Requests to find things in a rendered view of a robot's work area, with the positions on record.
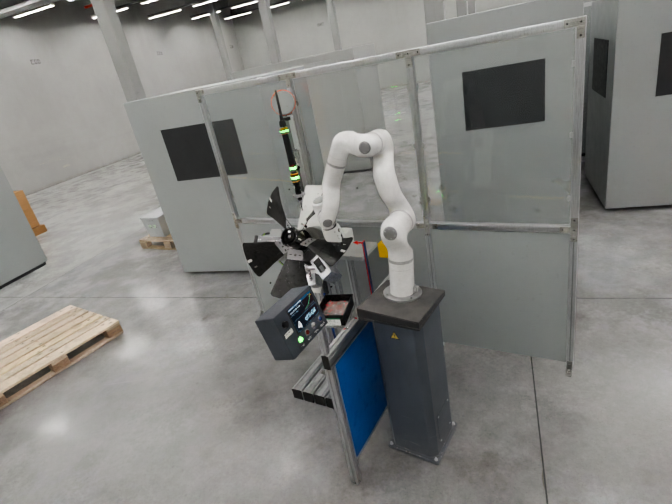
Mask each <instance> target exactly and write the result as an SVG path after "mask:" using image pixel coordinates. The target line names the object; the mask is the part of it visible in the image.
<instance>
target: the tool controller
mask: <svg viewBox="0 0 672 504"><path fill-rule="evenodd" d="M319 315H320V316H322V321H321V322H319V321H318V316H319ZM300 316H301V318H302V320H303V322H304V324H305V326H306V327H305V328H304V329H303V330H302V331H301V332H300V333H298V331H297V329H296V327H295V325H294V322H295V321H296V320H297V319H298V318H299V317H300ZM312 322H315V323H316V328H314V329H313V328H312V326H311V324H312ZM255 323H256V325H257V327H258V329H259V331H260V333H261V334H262V336H263V338H264V340H265V342H266V344H267V346H268V348H269V350H270V351H271V353H272V355H273V357H274V359H275V360H294V359H296V357H297V356H298V355H299V354H300V353H301V352H302V351H303V350H304V349H305V347H306V346H307V345H308V344H309V343H310V342H311V341H312V340H313V339H314V337H315V336H316V335H317V334H318V333H319V332H320V331H321V330H322V329H323V327H324V326H325V325H326V324H327V323H328V322H327V320H326V318H325V316H324V314H323V312H322V309H321V307H320V305H319V303H318V301H317V299H316V297H315V295H314V293H313V291H312V289H311V287H310V285H308V286H303V287H297V288H292V289H290V290H289V291H288V292H287V293H286V294H285V295H284V296H283V297H281V298H280V299H279V300H278V301H277V302H276V303H275V304H274V305H272V306H271V307H270V308H269V309H268V310H267V311H266V312H265V313H263V314H262V315H261V316H260V317H259V318H258V319H257V320H256V321H255ZM306 329H309V331H310V334H309V335H308V336H306V335H305V330H306ZM299 336H302V337H303V342H302V343H299V342H298V337H299Z"/></svg>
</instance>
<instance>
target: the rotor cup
mask: <svg viewBox="0 0 672 504"><path fill-rule="evenodd" d="M288 235H291V238H288ZM298 238H300V239H301V240H299V239H298ZM308 238H312V237H311V234H310V233H309V232H308V231H306V230H303V231H302V230H299V229H297V228H295V227H292V226H290V227H287V228H286V229H284V231H283V232H282V234H281V242H282V244H283V245H284V246H286V247H289V248H290V247H292V248H291V249H295V250H302V251H303V253H305V252H306V251H307V250H308V249H309V248H308V247H305V246H301V245H300V243H302V242H303V241H305V240H306V239H308Z"/></svg>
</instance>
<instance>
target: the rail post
mask: <svg viewBox="0 0 672 504"><path fill-rule="evenodd" d="M324 370H325V374H326V378H327V382H328V386H329V390H330V394H331V398H332V402H333V406H334V410H335V414H336V419H337V423H338V427H339V431H340V435H341V439H342V443H343V447H344V451H345V455H346V459H347V463H348V467H349V471H350V475H351V479H352V483H354V484H357V485H359V483H360V481H361V480H362V478H361V474H360V469H359V465H358V461H357V456H356V452H355V448H354V444H353V439H352V435H351V431H350V426H349V422H348V418H347V413H346V409H345V405H344V401H343V396H342V392H341V388H340V383H339V379H338V375H337V371H336V366H334V367H333V369H332V370H327V369H324Z"/></svg>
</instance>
